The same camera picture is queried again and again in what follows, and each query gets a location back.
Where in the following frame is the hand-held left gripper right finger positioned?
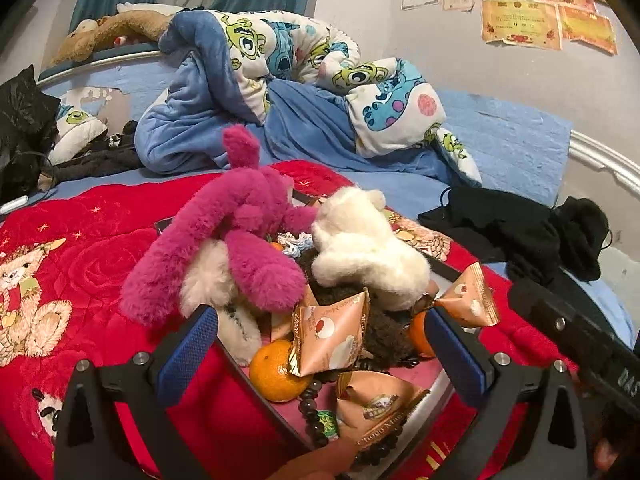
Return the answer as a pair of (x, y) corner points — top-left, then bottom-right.
(424, 305), (588, 480)

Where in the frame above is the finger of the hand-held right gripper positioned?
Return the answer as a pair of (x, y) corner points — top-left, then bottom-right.
(507, 278), (581, 361)

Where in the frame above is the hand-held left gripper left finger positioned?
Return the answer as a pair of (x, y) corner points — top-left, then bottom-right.
(54, 304), (221, 480)

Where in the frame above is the small orange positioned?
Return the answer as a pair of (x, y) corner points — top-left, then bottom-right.
(409, 310), (441, 358)

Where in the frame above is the orange dotted snack packet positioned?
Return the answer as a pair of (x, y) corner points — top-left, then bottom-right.
(431, 261), (501, 328)
(289, 285), (371, 378)

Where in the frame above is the white fuzzy scrunchie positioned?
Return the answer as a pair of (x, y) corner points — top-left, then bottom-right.
(179, 237), (263, 367)

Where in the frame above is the large orange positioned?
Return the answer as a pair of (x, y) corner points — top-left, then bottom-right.
(249, 339), (313, 404)

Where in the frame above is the orange pictured snack packet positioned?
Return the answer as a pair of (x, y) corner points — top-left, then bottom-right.
(335, 370), (431, 461)

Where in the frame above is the black rectangular box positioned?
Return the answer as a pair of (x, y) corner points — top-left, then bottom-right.
(152, 185), (483, 476)

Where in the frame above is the black bead bracelet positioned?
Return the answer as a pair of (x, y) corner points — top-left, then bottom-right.
(295, 380), (401, 466)

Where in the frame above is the person's right hand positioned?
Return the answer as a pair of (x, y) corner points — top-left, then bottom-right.
(592, 432), (628, 473)

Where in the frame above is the black garment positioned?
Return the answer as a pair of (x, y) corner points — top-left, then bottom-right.
(417, 187), (611, 283)

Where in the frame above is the red bear print blanket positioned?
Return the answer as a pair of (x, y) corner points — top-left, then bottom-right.
(0, 160), (531, 480)

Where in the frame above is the blue white crochet tie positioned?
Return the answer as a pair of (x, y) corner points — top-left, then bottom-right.
(274, 231), (313, 259)

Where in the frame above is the white plush toy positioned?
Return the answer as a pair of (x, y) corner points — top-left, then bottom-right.
(310, 186), (432, 312)

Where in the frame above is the pink plush bear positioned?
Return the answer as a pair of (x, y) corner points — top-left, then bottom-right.
(120, 125), (321, 328)

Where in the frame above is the dark clothing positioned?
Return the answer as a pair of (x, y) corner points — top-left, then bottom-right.
(37, 120), (146, 191)

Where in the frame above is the blue cartoon monster blanket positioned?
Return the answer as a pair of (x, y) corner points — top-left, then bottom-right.
(135, 9), (483, 186)

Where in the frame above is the small cartoon print pillow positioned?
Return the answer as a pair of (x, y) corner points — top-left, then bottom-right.
(50, 102), (108, 166)

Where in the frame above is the blue headboard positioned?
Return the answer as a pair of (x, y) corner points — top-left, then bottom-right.
(37, 42), (186, 126)

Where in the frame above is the black puffer jacket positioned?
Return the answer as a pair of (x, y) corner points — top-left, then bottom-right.
(0, 65), (61, 201)

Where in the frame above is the yellow certificate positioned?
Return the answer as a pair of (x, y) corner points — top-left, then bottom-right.
(481, 0), (563, 51)
(556, 4), (618, 56)

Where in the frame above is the brown plush toy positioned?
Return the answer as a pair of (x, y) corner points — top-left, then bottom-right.
(47, 10), (173, 66)

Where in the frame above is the cream plush toy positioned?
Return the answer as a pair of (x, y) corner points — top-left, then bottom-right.
(116, 2), (188, 17)

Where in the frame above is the white bed frame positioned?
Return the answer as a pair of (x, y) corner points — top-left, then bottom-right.
(570, 130), (640, 196)

